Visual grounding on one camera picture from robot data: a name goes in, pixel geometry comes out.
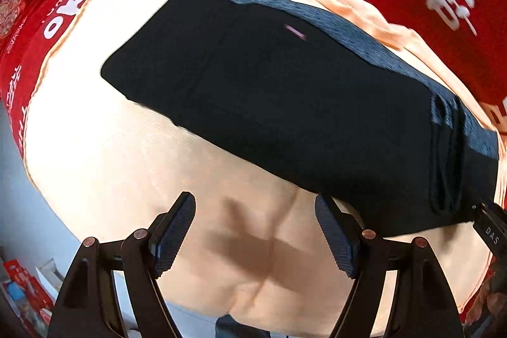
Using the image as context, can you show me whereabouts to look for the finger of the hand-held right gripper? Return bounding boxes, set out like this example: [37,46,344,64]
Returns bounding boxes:
[471,199,507,263]

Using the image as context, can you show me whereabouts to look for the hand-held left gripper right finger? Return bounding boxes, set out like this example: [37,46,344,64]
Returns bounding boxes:
[315,193,465,338]

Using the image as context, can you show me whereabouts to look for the black pants with blue stripes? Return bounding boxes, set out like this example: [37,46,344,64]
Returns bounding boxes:
[100,0,500,238]

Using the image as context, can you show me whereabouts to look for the person's left leg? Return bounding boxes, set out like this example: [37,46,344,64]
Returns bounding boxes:
[216,314,274,338]

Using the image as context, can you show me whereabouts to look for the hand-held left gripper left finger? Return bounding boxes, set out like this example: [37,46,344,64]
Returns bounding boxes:
[51,191,196,338]

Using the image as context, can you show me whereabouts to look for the cream blanket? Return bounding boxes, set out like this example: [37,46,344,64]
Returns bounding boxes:
[22,0,500,338]

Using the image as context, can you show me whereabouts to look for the red printed box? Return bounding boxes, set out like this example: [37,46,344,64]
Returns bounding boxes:
[0,257,56,338]

